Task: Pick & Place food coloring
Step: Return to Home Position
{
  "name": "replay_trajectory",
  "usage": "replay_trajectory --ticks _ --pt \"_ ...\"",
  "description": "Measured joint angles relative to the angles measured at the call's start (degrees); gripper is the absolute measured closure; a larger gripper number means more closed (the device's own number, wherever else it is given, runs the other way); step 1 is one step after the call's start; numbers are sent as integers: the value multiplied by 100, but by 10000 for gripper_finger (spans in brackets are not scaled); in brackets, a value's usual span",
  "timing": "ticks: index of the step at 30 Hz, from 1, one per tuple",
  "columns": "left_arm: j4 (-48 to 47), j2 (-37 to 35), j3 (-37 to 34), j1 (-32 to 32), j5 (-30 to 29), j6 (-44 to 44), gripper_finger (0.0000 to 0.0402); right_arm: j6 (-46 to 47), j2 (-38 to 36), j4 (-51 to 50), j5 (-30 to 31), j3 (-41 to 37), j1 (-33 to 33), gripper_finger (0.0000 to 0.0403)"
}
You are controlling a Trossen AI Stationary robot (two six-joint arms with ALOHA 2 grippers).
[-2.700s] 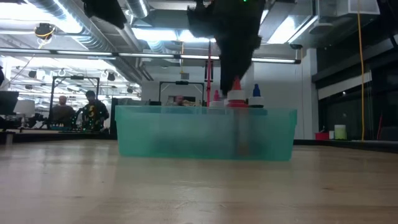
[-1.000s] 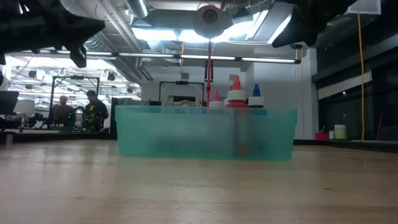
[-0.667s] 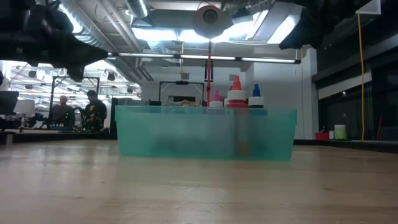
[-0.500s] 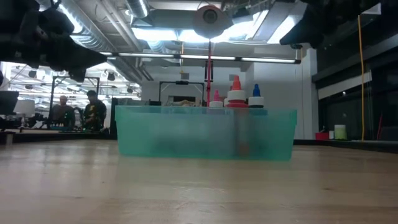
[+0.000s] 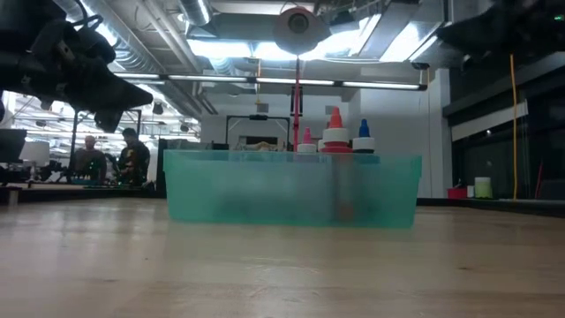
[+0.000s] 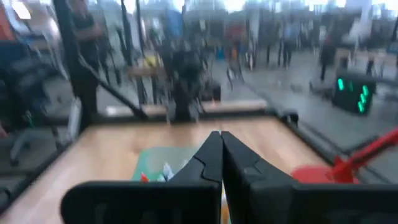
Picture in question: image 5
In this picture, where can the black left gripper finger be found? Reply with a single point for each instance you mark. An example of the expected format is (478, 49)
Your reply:
(109, 120)
(132, 97)

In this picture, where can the large blue food coloring bottle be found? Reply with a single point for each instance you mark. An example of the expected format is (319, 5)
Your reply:
(363, 143)

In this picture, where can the large red food coloring bottle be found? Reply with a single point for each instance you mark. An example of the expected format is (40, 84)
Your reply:
(336, 132)

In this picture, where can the large pink food coloring bottle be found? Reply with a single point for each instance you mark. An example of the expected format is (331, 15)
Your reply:
(306, 146)

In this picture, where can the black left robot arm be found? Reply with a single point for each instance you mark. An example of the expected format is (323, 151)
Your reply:
(26, 53)

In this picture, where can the white ceiling air unit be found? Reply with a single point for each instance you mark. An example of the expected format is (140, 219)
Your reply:
(468, 9)

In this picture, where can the person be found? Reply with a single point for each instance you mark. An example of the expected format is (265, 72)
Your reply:
(90, 163)
(134, 159)

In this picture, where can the long ceiling light bar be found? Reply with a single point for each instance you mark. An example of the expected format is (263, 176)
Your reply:
(207, 78)

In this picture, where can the dark monitor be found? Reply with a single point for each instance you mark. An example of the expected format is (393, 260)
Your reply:
(11, 146)

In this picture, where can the translucent teal plastic bin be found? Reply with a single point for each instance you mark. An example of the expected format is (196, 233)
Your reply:
(212, 185)

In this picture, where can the pale green container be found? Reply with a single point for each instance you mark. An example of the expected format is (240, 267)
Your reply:
(483, 187)

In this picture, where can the thin red rod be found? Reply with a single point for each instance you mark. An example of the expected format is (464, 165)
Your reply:
(539, 181)

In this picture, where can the small red container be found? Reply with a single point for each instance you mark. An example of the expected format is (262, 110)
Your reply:
(457, 193)

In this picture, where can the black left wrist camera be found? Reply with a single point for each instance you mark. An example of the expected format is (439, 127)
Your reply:
(95, 44)

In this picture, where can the silver ventilation duct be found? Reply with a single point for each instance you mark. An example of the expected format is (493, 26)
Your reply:
(145, 53)

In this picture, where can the black background frame rig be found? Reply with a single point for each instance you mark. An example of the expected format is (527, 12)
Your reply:
(258, 117)
(73, 150)

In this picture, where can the grey wall vent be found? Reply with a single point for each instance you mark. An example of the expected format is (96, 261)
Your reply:
(262, 108)
(331, 110)

